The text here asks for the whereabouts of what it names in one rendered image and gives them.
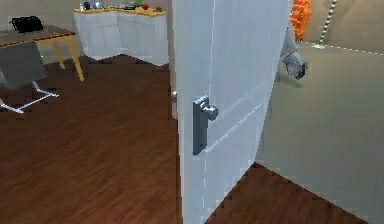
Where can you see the grey office chair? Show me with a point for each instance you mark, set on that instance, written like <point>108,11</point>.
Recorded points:
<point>20,65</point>

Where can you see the orange feather duster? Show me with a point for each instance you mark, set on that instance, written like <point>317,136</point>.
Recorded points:
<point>301,16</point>

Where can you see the green leafy vegetable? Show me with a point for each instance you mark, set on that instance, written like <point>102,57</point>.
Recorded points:
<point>136,3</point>

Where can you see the dark kettle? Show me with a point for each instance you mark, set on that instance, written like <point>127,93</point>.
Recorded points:
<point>87,5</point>

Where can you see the white room door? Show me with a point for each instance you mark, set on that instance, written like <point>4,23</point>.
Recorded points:
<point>233,66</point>

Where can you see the red apple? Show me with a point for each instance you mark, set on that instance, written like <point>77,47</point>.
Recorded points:
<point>145,6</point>

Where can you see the brown wooden desk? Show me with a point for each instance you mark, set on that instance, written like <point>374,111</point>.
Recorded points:
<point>50,35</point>

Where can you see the white kitchen counter cabinet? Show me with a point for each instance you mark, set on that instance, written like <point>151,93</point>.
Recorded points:
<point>123,33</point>

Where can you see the black laptop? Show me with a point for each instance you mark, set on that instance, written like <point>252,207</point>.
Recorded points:
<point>27,24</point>

